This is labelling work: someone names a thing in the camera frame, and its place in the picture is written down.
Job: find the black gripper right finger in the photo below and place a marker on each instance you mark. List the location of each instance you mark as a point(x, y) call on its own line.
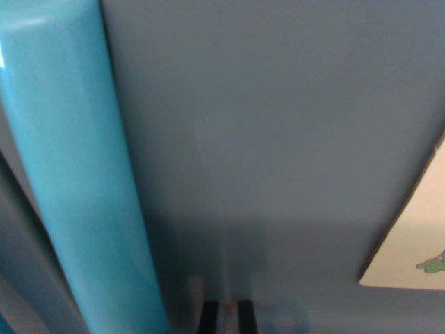
point(247, 318)

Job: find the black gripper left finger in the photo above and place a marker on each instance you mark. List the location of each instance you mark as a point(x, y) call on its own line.
point(209, 318)

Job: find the cream shopping list note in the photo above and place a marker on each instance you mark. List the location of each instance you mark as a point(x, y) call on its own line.
point(413, 250)

